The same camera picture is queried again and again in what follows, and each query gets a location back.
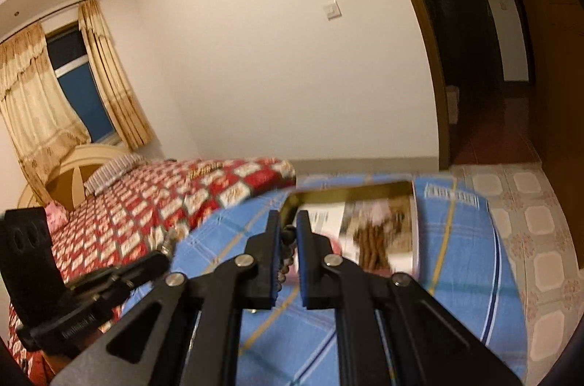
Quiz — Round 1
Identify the window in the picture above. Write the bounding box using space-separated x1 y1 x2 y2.
46 21 123 146

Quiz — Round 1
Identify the red bear-print blanket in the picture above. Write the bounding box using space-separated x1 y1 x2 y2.
8 158 298 383

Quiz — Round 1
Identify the pink pillow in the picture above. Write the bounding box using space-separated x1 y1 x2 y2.
43 204 70 232

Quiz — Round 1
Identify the blue plaid cloth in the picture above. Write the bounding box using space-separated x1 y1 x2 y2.
119 171 530 386

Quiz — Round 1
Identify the dark bead bracelet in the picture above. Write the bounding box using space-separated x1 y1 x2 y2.
279 225 299 289

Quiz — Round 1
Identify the narrow beige patterned curtain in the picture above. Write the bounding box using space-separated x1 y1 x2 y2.
77 0 154 152

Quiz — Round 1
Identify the wide beige patterned curtain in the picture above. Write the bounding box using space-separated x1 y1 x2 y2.
0 23 92 204

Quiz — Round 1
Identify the pink metal tin box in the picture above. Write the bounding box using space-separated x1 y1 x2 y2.
279 181 421 278

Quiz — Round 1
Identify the cream wooden headboard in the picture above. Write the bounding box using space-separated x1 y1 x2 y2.
18 143 132 209

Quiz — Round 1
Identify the striped pillow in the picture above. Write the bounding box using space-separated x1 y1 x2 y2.
83 153 147 195

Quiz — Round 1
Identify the brown wooden door frame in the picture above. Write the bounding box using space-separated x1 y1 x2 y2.
365 0 458 173

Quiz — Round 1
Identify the brown wooden door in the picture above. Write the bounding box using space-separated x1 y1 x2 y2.
484 0 584 270

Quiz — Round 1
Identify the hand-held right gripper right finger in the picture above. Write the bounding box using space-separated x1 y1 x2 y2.
296 210 523 386

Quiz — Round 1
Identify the wooden bead bracelet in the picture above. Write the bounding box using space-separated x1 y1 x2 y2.
353 225 399 274

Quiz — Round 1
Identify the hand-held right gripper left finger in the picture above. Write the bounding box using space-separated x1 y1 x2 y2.
48 210 282 386

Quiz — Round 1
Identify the beige box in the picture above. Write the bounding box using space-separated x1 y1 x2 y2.
446 85 460 125

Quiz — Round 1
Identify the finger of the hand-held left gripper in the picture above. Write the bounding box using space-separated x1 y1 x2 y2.
64 231 180 310

